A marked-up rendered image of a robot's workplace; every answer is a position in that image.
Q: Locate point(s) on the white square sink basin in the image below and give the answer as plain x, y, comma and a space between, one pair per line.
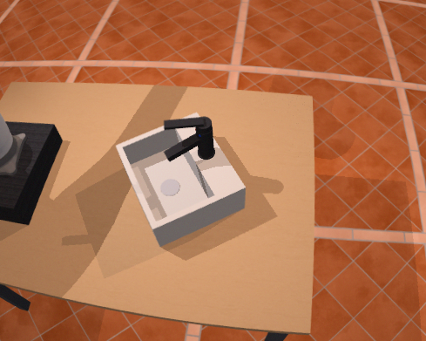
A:
206, 190

